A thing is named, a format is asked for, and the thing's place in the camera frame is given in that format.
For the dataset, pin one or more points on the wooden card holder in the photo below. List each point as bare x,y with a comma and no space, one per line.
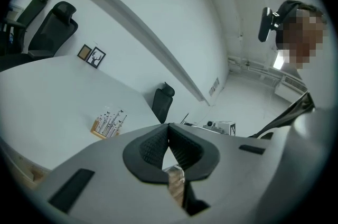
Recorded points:
97,131

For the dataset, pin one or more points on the black head-mounted camera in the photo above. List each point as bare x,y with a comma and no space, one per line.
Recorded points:
266,24

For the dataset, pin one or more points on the black deer picture frame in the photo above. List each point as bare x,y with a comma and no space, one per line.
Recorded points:
95,57

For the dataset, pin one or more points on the person's head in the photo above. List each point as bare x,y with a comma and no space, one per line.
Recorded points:
303,40

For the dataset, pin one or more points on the brown cork picture frame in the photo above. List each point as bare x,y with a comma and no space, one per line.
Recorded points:
84,52

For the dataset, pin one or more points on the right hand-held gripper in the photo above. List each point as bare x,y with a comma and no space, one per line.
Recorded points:
224,128

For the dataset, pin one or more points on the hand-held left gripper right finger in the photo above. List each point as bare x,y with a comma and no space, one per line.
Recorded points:
237,172

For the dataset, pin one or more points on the white wall radiator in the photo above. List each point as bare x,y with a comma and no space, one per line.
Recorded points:
290,87

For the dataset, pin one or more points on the white wall pipes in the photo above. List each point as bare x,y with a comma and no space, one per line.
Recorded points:
251,64

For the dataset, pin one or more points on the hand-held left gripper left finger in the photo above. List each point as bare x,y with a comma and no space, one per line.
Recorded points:
105,164

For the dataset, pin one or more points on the wall vent grille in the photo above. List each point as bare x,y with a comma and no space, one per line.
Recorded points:
214,86

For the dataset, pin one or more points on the black mesh office chair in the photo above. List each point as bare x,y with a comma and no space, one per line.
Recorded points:
52,30
161,104
29,10

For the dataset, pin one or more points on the bright rectangular light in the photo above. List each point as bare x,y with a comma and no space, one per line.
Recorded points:
278,62

